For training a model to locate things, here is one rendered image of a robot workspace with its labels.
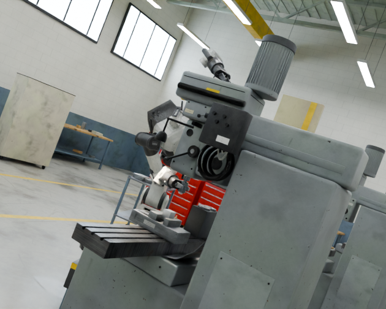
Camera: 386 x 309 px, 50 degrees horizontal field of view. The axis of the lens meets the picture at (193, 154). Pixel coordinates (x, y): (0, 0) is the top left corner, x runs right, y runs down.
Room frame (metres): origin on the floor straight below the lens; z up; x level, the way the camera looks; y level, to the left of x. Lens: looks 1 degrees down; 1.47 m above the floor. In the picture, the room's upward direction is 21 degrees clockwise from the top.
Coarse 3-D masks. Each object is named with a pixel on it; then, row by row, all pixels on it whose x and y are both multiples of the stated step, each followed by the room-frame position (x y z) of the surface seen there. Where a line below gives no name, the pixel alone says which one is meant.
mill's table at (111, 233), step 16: (80, 224) 1.99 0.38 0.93; (96, 224) 2.10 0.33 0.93; (112, 224) 2.22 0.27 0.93; (80, 240) 1.97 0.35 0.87; (96, 240) 1.93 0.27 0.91; (112, 240) 1.93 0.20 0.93; (128, 240) 2.04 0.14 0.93; (144, 240) 2.15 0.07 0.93; (160, 240) 2.28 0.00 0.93; (192, 240) 2.60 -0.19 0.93; (112, 256) 1.94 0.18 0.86; (128, 256) 2.04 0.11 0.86
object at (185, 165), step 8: (192, 120) 2.43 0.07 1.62; (184, 128) 2.44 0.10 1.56; (184, 136) 2.42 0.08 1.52; (192, 136) 2.40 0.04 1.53; (184, 144) 2.41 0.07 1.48; (192, 144) 2.39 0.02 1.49; (200, 144) 2.36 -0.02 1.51; (176, 152) 2.43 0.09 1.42; (184, 152) 2.40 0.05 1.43; (176, 160) 2.42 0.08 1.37; (184, 160) 2.39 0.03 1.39; (192, 160) 2.37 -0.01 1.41; (176, 168) 2.41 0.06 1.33; (184, 168) 2.38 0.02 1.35; (192, 168) 2.36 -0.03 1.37; (192, 176) 2.36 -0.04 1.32
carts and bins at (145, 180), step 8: (136, 176) 5.49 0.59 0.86; (144, 176) 5.57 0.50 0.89; (128, 184) 5.42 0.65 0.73; (144, 184) 5.35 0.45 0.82; (120, 200) 5.40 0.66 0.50; (136, 200) 6.14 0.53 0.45; (168, 200) 6.06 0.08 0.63; (120, 216) 5.38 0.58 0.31; (128, 216) 5.54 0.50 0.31; (128, 224) 6.14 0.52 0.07; (136, 224) 5.33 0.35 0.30
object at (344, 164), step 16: (256, 128) 2.21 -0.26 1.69; (272, 128) 2.16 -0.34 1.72; (288, 128) 2.12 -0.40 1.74; (256, 144) 2.19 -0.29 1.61; (272, 144) 2.14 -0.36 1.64; (288, 144) 2.11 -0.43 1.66; (304, 144) 2.07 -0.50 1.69; (320, 144) 2.03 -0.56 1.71; (336, 144) 1.99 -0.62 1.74; (288, 160) 2.09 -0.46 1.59; (304, 160) 2.05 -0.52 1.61; (320, 160) 2.01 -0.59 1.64; (336, 160) 1.98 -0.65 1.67; (352, 160) 1.94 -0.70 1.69; (320, 176) 2.00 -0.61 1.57; (336, 176) 1.96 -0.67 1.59; (352, 176) 1.93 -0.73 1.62
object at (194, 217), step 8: (192, 208) 2.77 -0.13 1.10; (200, 208) 2.75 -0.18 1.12; (208, 208) 2.78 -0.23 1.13; (192, 216) 2.76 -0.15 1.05; (200, 216) 2.73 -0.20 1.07; (208, 216) 2.76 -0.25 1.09; (192, 224) 2.75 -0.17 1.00; (200, 224) 2.73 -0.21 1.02; (208, 224) 2.81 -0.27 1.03; (192, 232) 2.74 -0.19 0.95; (200, 232) 2.74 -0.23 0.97; (208, 232) 2.85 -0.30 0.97
